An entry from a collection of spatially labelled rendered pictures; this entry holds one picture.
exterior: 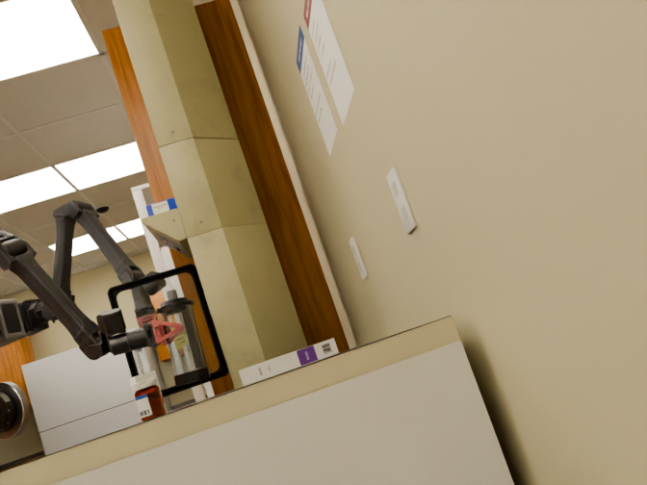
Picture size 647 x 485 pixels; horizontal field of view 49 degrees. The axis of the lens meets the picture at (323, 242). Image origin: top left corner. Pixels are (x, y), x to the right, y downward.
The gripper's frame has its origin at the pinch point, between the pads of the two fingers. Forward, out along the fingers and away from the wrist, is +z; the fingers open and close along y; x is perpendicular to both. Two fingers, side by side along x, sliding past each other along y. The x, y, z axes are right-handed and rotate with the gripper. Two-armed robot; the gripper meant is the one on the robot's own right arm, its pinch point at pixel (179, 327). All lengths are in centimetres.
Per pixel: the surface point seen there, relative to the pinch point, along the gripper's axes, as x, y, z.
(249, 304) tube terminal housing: -1.7, 5.0, 21.0
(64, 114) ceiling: -145, 171, -49
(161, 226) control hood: -31.3, 4.7, 1.4
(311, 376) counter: 21, -100, 26
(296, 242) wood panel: -22, 41, 43
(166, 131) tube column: -60, 5, 10
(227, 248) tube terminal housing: -19.6, 4.4, 18.9
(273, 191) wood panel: -43, 41, 40
